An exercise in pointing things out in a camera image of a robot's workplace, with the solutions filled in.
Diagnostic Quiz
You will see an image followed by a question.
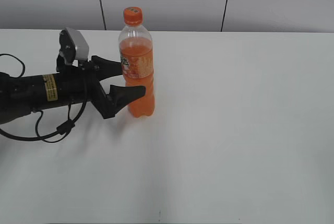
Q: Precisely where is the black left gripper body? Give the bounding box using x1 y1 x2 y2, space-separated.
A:
55 56 116 119

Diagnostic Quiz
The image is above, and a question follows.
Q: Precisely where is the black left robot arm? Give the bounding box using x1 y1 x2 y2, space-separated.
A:
1 55 146 124

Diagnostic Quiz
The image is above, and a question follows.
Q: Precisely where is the orange soda plastic bottle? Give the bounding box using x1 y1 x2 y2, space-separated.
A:
118 21 157 119

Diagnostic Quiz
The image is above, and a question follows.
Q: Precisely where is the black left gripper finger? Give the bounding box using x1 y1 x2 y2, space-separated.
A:
110 85 146 111
91 55 122 80

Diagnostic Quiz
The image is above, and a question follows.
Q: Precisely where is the orange bottle cap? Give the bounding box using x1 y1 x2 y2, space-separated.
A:
123 7 143 26

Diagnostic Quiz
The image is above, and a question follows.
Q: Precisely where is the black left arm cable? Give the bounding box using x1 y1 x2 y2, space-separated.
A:
0 53 88 143

